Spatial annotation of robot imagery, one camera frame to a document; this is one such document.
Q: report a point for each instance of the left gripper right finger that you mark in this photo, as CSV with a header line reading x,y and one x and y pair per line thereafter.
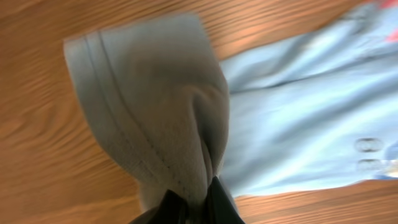
x,y
218,207

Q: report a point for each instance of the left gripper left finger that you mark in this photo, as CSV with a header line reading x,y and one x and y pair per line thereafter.
x,y
172,210

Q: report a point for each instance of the light blue printed t-shirt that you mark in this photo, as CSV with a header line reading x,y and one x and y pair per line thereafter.
x,y
315,111

